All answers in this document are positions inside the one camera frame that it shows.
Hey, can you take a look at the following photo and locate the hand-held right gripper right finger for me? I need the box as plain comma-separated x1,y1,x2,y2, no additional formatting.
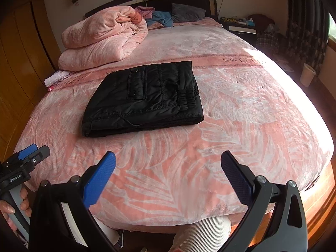
218,151,308,252

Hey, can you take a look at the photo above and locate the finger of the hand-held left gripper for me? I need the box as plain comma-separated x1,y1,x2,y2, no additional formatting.
12,144,39,161
25,147,50,167

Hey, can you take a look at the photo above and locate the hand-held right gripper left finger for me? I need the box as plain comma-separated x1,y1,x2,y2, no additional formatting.
28,151,118,252

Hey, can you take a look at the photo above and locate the black jacket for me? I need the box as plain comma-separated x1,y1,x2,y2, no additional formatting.
81,61,205,138

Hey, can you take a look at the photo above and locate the person's left hand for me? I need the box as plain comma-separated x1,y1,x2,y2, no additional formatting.
0,186,32,215

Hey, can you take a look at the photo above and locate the pink bed with bedspread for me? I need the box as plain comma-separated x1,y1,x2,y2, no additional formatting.
14,17,335,227

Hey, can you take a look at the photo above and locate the small pink white cloth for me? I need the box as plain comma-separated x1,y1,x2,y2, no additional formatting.
44,71,71,88

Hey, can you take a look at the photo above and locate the wooden wardrobe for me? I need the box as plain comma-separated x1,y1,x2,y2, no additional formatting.
0,0,62,153

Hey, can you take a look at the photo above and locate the white waste bin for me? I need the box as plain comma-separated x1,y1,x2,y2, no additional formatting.
300,63,317,87

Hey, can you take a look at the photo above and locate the folded pink quilt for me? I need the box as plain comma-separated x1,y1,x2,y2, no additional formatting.
58,5,149,71

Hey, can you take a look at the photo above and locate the plaid cloth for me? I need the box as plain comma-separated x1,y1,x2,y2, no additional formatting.
256,32,288,56

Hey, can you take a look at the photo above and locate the dark nightstand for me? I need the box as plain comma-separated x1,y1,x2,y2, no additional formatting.
220,17,259,35

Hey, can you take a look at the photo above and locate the dark clothes pile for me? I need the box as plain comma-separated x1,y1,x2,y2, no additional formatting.
248,14,279,32

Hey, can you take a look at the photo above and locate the dark patterned curtain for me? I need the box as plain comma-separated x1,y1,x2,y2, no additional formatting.
286,0,332,66

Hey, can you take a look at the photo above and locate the blue cloth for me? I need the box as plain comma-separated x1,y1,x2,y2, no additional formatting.
146,11,174,28

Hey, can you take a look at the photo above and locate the purple pink cloth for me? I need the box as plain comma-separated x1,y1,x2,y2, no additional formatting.
135,6,156,19

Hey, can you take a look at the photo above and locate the grey pillow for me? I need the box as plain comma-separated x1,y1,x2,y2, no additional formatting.
171,3,207,23

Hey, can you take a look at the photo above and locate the wooden bed frame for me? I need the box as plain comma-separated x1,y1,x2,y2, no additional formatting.
262,157,336,252

